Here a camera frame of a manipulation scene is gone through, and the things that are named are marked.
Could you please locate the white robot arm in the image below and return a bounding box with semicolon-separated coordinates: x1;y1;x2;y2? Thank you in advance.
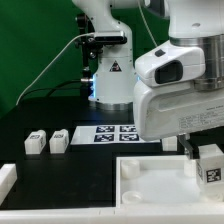
72;0;224;141

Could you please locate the black cable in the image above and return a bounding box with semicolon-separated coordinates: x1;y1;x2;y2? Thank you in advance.
23;79;83;99

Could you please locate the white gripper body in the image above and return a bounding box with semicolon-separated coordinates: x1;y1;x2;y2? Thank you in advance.
133;81;224;141

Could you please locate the white cable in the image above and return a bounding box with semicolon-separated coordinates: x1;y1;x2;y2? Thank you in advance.
15;32;96;106
137;0;159;49

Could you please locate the white square tabletop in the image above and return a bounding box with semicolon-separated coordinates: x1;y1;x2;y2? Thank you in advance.
116;156;224;208

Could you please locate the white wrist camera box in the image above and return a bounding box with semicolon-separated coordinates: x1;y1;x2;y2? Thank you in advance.
135;41;205;88

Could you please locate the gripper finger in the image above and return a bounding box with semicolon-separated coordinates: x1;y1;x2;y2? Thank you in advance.
178;134;200;160

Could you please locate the white marker sheet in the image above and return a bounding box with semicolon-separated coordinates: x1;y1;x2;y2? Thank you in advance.
70;125;162;146

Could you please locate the black camera stand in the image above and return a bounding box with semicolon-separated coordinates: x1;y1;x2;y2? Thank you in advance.
75;13;94;98

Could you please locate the white obstacle wall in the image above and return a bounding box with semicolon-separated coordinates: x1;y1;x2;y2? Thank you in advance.
0;164;17;205
0;208;224;224

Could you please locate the white cable right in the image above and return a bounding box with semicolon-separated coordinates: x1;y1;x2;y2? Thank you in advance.
137;0;159;49

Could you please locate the white obstacle wall left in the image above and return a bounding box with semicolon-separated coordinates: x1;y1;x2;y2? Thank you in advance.
0;164;17;205

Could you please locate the white obstacle wall front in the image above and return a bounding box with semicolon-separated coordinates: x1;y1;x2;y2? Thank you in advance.
0;208;224;224

